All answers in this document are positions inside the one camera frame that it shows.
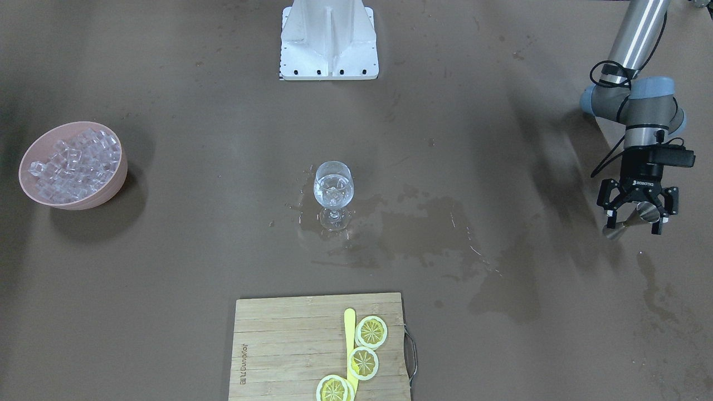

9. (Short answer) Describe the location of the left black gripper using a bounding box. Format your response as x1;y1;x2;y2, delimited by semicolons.
597;148;680;234

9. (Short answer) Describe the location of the steel double jigger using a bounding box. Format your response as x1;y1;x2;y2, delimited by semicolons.
603;202;661;241

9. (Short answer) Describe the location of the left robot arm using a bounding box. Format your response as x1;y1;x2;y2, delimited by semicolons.
580;1;696;239

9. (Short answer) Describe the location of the clear wine glass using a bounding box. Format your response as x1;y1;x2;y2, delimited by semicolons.
313;162;354;232

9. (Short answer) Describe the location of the pink bowl of ice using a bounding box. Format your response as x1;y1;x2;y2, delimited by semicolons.
18;121;128;210

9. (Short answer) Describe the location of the middle lemon slice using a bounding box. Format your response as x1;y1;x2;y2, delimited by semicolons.
346;346;380;381

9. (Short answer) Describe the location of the lemon slice far end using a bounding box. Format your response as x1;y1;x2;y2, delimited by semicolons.
314;375;355;401

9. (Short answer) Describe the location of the bamboo cutting board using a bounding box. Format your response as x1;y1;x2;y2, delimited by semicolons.
228;292;412;400

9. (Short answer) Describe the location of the lemon slice near handle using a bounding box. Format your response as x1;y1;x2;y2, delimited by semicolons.
354;315;389;350

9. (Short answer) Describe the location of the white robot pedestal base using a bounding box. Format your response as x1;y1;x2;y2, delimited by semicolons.
279;1;379;81

